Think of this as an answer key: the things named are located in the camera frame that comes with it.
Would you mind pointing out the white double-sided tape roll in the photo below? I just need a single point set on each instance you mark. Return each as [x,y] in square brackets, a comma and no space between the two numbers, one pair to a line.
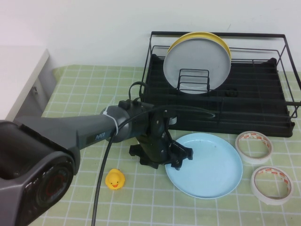
[252,161]
[268,200]

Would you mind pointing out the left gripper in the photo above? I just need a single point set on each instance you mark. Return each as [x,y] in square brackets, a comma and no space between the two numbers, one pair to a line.
[155,141]

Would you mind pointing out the small metal cabinet latch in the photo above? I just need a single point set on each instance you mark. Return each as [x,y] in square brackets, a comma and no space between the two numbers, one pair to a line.
[35,90]

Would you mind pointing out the grey plate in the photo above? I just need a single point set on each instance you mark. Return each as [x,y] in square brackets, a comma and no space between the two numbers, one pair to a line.
[195,56]

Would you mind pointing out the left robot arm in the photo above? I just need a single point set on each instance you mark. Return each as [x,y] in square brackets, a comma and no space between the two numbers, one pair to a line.
[58,131]

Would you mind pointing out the green checked tablecloth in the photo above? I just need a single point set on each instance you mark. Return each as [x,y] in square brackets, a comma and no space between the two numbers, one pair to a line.
[70,94]

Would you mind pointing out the light blue plate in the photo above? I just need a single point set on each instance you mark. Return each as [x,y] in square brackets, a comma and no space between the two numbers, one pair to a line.
[211,169]

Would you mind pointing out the black plastic drip tray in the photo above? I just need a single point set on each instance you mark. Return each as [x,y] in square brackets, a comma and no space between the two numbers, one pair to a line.
[258,122]

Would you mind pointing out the yellow rubber duck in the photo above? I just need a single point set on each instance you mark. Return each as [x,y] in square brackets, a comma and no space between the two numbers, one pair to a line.
[114,179]

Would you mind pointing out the yellow plate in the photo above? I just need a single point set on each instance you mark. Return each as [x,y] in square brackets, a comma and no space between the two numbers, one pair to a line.
[202,34]

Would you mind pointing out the white side cabinet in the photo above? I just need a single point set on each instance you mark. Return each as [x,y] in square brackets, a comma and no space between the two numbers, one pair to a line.
[18,70]

